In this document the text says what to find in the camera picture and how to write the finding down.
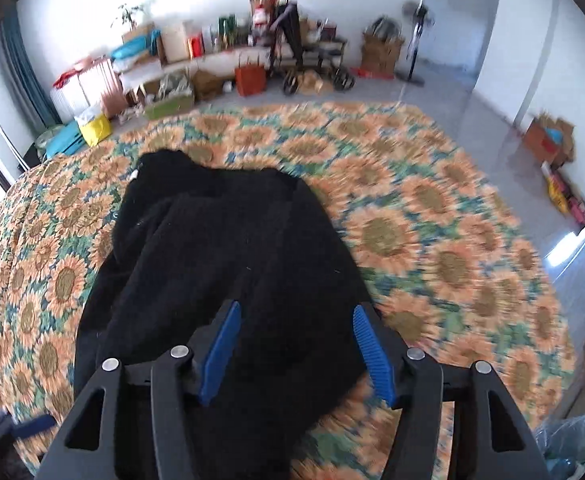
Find white suitcase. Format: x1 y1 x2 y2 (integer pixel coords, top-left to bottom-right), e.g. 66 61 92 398
52 70 104 121

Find colourful packets on floor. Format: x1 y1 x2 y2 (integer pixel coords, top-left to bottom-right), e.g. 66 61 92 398
543 162 585 226

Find tall cardboard box with fan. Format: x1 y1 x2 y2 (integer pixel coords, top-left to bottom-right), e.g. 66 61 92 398
360 16 406 78

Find row of bottles and jars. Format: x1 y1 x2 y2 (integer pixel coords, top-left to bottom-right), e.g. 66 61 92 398
205 12 253 51

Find teal and grey curtain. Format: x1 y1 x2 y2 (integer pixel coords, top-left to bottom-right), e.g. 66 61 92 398
0 15 63 131

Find teal case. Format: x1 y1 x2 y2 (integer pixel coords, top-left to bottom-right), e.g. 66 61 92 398
45 125 90 161

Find potted green plant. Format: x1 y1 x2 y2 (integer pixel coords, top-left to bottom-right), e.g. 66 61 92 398
110 1 156 31

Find open cardboard box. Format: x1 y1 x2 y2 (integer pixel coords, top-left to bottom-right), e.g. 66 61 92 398
523 112 576 171

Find white plastic bag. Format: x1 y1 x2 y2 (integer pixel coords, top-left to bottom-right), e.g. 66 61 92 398
75 102 104 123

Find red cloth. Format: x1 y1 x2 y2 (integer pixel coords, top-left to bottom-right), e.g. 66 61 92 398
52 57 98 88

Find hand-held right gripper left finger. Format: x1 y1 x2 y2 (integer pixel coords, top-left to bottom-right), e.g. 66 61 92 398
37 299 243 480

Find white pole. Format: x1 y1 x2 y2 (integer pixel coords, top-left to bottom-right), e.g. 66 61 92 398
0 117 28 173

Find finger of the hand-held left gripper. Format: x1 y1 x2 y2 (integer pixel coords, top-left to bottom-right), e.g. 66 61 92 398
0 411 56 448

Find small cardboard box under plant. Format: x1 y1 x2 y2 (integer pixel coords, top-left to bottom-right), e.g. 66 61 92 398
121 22 156 45

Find sunflower print blanket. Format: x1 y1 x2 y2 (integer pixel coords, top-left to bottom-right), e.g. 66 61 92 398
0 101 581 480

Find green box with cloth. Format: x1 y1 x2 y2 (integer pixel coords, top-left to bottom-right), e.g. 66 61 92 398
142 72 196 120

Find clear plastic bag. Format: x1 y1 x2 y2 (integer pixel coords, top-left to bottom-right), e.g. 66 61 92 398
535 405 585 480

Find black standing fan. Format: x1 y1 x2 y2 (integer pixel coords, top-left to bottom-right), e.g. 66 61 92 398
397 0 438 86

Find pink suitcase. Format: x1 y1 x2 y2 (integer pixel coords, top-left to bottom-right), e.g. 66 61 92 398
92 57 128 118

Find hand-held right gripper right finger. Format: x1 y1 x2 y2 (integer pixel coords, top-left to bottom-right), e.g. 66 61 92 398
353 303 547 480

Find yellow bag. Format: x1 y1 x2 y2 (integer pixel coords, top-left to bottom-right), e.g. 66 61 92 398
78 114 113 148

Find low wooden shelf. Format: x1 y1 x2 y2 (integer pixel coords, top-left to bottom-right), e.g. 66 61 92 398
162 45 273 68

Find black knit sweater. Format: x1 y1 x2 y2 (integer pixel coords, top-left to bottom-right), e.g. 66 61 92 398
72 149 388 480

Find orange paper bag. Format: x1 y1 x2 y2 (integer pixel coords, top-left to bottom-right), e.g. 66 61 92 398
235 52 267 97

